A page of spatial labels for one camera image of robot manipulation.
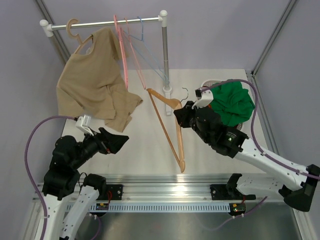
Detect beige t shirt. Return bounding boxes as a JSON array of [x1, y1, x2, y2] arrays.
[[56, 27, 143, 133]]

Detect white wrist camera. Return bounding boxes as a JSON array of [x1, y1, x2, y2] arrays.
[[75, 114, 95, 136], [192, 87, 214, 109]]

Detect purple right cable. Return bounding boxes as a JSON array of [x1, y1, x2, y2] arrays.
[[199, 79, 320, 181]]

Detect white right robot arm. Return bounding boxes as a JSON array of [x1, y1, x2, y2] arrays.
[[174, 101, 320, 212]]

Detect thick pink plastic hanger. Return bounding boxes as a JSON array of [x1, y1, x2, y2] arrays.
[[113, 14, 129, 90]]

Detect thin pink plastic hanger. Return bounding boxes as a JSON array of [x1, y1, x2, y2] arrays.
[[123, 18, 147, 90]]

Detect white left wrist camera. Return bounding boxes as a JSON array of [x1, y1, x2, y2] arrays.
[[75, 114, 95, 136]]

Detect beige plastic hanger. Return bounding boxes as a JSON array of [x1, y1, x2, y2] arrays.
[[66, 18, 94, 54]]

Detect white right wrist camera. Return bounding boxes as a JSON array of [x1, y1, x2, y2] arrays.
[[192, 87, 214, 109]]

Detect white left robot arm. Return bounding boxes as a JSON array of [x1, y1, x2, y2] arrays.
[[35, 127, 129, 240]]

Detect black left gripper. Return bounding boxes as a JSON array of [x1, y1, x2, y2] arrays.
[[71, 126, 129, 169]]

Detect green t shirt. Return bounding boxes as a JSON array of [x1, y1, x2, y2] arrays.
[[209, 81, 256, 127]]

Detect white laundry basket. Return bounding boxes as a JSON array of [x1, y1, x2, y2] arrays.
[[203, 79, 245, 131]]

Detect white metal clothes rack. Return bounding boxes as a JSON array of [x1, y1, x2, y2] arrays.
[[39, 10, 174, 116]]

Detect blue wire hanger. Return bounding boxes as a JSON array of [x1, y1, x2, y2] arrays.
[[129, 16, 170, 84]]

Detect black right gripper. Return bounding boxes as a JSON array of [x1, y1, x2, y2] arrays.
[[174, 101, 211, 144]]

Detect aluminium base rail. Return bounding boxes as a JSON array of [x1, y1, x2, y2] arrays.
[[32, 173, 301, 213]]

